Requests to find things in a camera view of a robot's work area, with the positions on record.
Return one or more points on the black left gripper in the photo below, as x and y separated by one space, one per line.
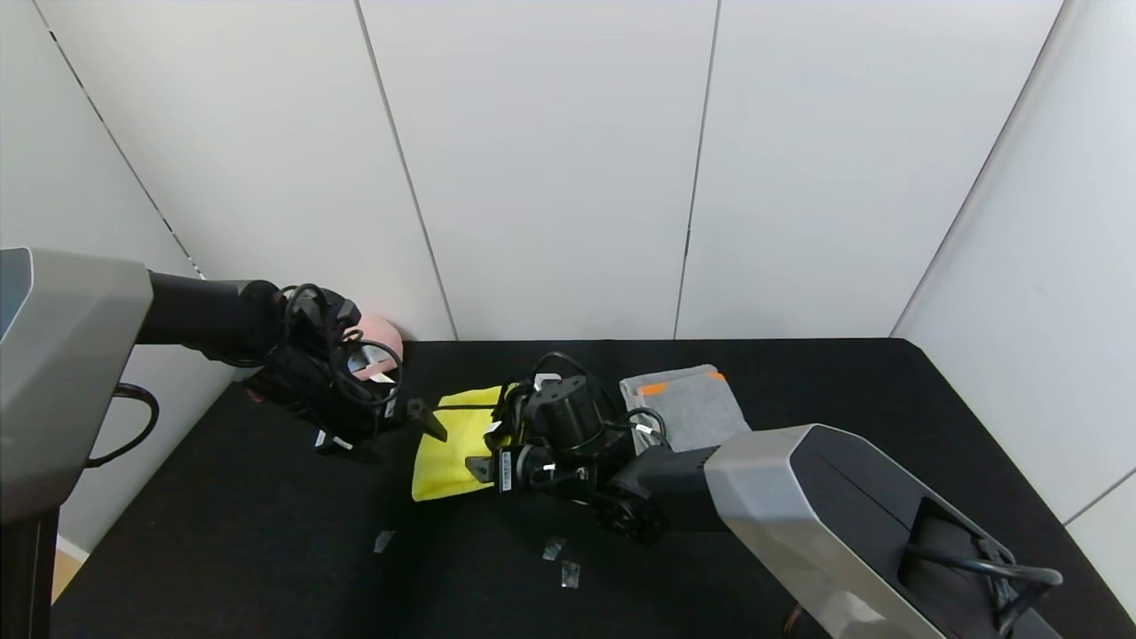
391 411

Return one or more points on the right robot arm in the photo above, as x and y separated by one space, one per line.
799 506

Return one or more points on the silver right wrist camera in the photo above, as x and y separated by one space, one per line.
546 382

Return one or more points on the clear tape piece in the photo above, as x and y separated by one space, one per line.
570 573
383 540
554 547

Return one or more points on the pink plush peach toy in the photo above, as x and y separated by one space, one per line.
386 333

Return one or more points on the yellow towel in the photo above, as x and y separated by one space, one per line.
444 461

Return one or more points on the grey towel with orange pattern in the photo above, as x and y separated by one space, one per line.
701 408

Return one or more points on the black fabric table cover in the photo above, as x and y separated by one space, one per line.
266 532

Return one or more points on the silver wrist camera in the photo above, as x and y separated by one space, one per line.
546 382
371 362

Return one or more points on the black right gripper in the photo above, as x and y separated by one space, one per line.
503 469

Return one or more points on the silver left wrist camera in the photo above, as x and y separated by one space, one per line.
371 362

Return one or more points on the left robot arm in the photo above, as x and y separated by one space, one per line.
80 355

